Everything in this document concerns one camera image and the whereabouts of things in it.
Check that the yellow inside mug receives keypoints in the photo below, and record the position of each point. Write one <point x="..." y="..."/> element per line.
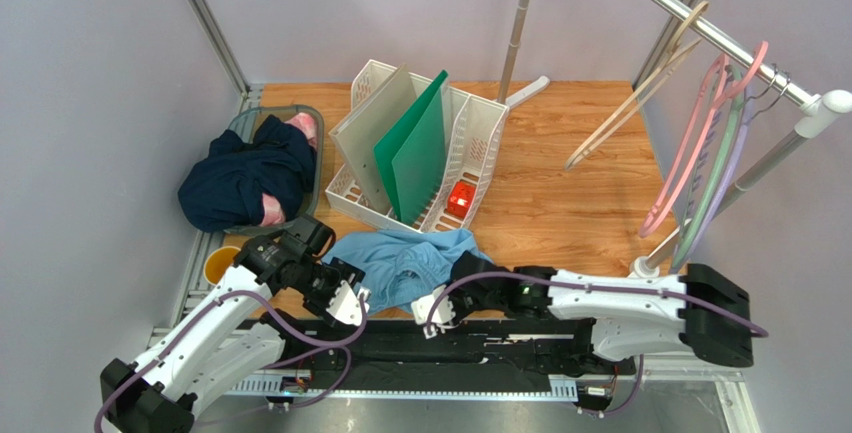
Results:
<point x="218" y="262"/>

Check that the metal clothes rack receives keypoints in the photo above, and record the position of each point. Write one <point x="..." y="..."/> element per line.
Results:
<point x="819" y="111"/>

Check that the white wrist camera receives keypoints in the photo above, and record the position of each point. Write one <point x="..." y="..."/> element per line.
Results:
<point x="434" y="313"/>
<point x="349" y="306"/>

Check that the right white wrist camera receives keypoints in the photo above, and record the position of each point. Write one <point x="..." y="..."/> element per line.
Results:
<point x="434" y="313"/>

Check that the grey laundry basket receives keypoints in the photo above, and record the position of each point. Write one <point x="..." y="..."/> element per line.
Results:
<point x="246" y="124"/>

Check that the green folder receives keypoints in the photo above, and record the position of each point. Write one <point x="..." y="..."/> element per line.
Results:
<point x="411" y="156"/>

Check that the navy blue garment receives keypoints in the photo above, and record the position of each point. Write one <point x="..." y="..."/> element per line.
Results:
<point x="224" y="190"/>

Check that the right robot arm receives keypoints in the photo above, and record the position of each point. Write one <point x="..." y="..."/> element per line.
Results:
<point x="700" y="311"/>

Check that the light blue shorts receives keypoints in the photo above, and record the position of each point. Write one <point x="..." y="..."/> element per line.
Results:
<point x="400" y="266"/>

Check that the red cube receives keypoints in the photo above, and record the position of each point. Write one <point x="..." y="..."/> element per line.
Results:
<point x="460" y="200"/>

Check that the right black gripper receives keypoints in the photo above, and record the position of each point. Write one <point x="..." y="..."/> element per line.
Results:
<point x="456" y="296"/>

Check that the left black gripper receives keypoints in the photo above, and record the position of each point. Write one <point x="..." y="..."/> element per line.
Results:
<point x="341" y="271"/>

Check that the pink plastic hanger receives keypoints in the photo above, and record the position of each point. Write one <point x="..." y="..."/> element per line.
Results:
<point x="712" y="94"/>

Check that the purple plastic hanger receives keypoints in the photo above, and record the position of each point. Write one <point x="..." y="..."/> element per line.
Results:
<point x="740" y="115"/>

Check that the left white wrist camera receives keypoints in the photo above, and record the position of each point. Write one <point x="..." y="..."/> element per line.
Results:
<point x="349" y="306"/>

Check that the green plastic hanger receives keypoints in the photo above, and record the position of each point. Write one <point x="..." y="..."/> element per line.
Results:
<point x="704" y="165"/>

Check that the white file organizer rack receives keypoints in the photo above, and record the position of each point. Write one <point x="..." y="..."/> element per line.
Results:
<point x="473" y="128"/>

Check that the grey folder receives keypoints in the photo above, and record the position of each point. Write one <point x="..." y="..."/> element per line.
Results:
<point x="379" y="99"/>

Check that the pink garment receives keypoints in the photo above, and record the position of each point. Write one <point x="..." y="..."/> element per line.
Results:
<point x="273" y="212"/>

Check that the beige wooden hanger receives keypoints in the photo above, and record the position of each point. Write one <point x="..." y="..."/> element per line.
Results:
<point x="675" y="53"/>

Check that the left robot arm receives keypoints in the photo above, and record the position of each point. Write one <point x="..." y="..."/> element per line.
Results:
<point x="235" y="331"/>

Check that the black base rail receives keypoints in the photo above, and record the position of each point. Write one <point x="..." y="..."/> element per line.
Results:
<point x="479" y="356"/>

